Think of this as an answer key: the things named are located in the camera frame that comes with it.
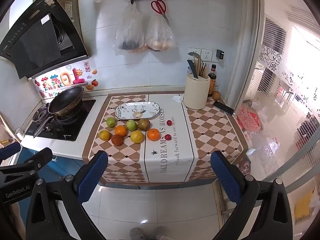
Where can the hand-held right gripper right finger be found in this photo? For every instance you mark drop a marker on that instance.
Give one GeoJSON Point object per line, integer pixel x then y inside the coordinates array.
{"type": "Point", "coordinates": [225, 177]}

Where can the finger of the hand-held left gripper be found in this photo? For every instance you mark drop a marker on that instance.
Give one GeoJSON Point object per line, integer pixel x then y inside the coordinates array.
{"type": "Point", "coordinates": [10, 150]}
{"type": "Point", "coordinates": [38, 158]}

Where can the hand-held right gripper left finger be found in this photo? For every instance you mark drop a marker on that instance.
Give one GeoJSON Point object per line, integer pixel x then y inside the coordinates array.
{"type": "Point", "coordinates": [96, 172]}

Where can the yellow green citrus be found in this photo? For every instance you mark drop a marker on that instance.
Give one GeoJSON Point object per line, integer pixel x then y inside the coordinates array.
{"type": "Point", "coordinates": [105, 135]}

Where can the dark red brown fruit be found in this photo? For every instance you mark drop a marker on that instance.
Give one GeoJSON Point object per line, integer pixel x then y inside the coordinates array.
{"type": "Point", "coordinates": [117, 139]}

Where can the orange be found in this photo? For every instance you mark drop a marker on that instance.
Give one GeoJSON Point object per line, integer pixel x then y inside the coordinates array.
{"type": "Point", "coordinates": [153, 134]}
{"type": "Point", "coordinates": [121, 130]}

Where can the green apple with red blush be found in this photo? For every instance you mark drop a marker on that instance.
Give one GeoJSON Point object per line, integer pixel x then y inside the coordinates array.
{"type": "Point", "coordinates": [111, 122]}

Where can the brownish green pear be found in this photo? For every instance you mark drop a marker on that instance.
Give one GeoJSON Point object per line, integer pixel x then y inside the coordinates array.
{"type": "Point", "coordinates": [144, 124]}

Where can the oval patterned ceramic plate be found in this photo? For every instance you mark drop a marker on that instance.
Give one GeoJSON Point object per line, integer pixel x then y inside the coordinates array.
{"type": "Point", "coordinates": [137, 110]}

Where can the small clear glass cup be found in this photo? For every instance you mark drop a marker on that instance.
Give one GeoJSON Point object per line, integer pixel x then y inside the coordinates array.
{"type": "Point", "coordinates": [20, 131]}

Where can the blue base cabinet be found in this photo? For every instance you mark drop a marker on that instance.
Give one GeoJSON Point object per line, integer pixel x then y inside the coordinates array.
{"type": "Point", "coordinates": [61, 165]}

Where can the checkered brown table mat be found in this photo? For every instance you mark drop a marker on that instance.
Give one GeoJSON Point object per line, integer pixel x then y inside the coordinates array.
{"type": "Point", "coordinates": [207, 130]}

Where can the black gas stove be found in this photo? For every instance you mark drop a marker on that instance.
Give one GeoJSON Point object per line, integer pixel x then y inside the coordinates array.
{"type": "Point", "coordinates": [80, 120]}

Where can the red plastic bag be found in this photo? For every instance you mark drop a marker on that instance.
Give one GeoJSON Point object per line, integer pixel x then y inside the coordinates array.
{"type": "Point", "coordinates": [248, 120]}

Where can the black frying pan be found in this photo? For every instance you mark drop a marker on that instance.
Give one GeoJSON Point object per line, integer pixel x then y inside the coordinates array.
{"type": "Point", "coordinates": [66, 100]}

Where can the black smartphone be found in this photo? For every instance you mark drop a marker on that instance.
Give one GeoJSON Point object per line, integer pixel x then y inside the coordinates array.
{"type": "Point", "coordinates": [223, 108]}

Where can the grey slipper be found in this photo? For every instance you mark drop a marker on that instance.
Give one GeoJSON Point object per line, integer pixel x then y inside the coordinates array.
{"type": "Point", "coordinates": [137, 233]}

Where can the brown round fruit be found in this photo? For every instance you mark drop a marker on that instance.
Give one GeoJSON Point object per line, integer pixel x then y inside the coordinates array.
{"type": "Point", "coordinates": [216, 95]}

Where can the cream utensil holder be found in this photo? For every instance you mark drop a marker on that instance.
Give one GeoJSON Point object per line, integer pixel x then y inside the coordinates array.
{"type": "Point", "coordinates": [196, 92]}

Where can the crumpled white tissue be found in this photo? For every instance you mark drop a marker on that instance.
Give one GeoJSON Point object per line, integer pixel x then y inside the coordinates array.
{"type": "Point", "coordinates": [178, 98]}

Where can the dark sauce bottle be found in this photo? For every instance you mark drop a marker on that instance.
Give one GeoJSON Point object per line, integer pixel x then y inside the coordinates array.
{"type": "Point", "coordinates": [212, 83]}

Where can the bundle of wooden chopsticks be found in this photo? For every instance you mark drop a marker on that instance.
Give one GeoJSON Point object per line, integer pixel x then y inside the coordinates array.
{"type": "Point", "coordinates": [202, 68]}

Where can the black range hood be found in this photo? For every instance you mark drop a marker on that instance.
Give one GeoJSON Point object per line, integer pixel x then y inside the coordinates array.
{"type": "Point", "coordinates": [37, 42]}

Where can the patterned glass sliding door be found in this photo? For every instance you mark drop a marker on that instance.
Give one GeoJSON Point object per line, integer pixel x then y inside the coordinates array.
{"type": "Point", "coordinates": [280, 80]}

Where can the black charger plug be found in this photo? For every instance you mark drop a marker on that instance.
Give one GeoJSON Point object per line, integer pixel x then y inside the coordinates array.
{"type": "Point", "coordinates": [220, 54]}

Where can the metal ladle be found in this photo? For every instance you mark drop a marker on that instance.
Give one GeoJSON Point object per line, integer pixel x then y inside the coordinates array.
{"type": "Point", "coordinates": [192, 54]}

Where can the tan mesh bag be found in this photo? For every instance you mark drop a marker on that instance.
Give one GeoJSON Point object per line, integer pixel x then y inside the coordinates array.
{"type": "Point", "coordinates": [140, 49]}

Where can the clear plastic bag dark contents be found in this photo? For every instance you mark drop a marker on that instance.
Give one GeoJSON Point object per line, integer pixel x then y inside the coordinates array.
{"type": "Point", "coordinates": [130, 30]}

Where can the clear plastic bag of eggs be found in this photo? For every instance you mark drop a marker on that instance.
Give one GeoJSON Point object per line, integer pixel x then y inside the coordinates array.
{"type": "Point", "coordinates": [160, 33]}

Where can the colourful wall sticker banner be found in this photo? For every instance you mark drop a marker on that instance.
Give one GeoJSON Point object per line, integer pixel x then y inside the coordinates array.
{"type": "Point", "coordinates": [57, 81]}

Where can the red apple wall sticker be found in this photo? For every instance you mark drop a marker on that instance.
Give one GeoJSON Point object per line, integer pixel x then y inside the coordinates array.
{"type": "Point", "coordinates": [94, 82]}

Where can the red seal wall sticker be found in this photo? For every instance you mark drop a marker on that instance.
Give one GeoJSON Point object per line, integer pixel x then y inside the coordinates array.
{"type": "Point", "coordinates": [86, 64]}

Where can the white wall outlet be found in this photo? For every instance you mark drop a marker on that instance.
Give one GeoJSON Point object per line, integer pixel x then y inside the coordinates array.
{"type": "Point", "coordinates": [206, 55]}
{"type": "Point", "coordinates": [194, 52]}

